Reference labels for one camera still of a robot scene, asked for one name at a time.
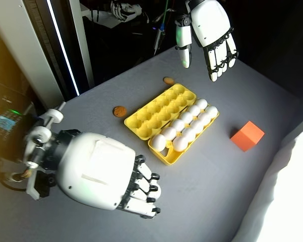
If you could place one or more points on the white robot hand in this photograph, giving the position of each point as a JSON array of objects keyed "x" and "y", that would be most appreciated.
[
  {"x": 210, "y": 22},
  {"x": 95, "y": 166}
]

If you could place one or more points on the spare white robot hand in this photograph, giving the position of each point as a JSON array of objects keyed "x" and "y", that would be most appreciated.
[{"x": 124, "y": 10}]

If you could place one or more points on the yellow egg carton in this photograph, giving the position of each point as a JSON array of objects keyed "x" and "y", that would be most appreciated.
[{"x": 164, "y": 106}]

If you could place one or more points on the grey rod with blue connector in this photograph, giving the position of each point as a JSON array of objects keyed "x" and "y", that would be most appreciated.
[{"x": 158, "y": 37}]

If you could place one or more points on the round brown cookie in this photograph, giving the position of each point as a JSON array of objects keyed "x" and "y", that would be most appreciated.
[
  {"x": 119, "y": 111},
  {"x": 168, "y": 80}
]

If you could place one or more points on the white board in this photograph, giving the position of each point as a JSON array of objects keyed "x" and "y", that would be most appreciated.
[{"x": 100, "y": 20}]

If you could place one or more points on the grey table cloth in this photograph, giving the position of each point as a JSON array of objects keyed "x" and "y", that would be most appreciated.
[{"x": 204, "y": 191}]

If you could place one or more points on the orange cube block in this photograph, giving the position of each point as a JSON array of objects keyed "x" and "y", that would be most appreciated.
[{"x": 247, "y": 136}]

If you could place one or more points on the white light strip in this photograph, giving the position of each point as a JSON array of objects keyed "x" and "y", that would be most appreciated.
[{"x": 63, "y": 48}]

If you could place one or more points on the white cabinet panel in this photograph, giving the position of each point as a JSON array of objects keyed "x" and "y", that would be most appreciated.
[{"x": 22, "y": 45}]

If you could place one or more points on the white fabric sheet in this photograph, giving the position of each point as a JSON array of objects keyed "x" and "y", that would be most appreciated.
[{"x": 285, "y": 196}]

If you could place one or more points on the white upright post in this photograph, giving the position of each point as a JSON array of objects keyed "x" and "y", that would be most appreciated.
[{"x": 82, "y": 43}]

